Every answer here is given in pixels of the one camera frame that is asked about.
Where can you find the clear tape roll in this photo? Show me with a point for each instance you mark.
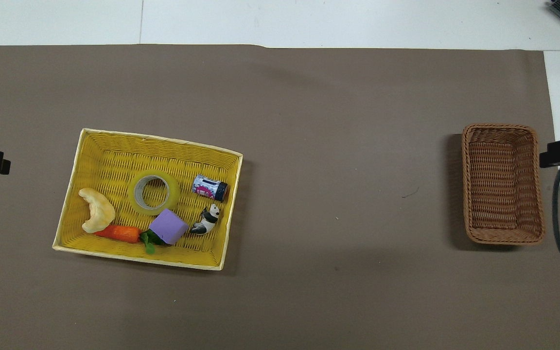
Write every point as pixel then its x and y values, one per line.
pixel 136 204

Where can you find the yellow woven basket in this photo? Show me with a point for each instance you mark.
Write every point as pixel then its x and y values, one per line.
pixel 110 160

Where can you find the brown wicker basket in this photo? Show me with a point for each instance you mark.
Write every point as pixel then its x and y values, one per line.
pixel 501 184

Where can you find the small printed can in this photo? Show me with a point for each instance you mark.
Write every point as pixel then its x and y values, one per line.
pixel 210 187

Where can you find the panda figurine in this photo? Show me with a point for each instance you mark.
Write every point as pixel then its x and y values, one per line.
pixel 206 221

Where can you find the purple foam cube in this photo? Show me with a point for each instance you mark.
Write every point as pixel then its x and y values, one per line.
pixel 169 226

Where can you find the orange carrot toy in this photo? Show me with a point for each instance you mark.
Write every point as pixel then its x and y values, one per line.
pixel 119 233

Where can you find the croissant toy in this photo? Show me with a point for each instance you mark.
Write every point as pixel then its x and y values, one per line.
pixel 99 212

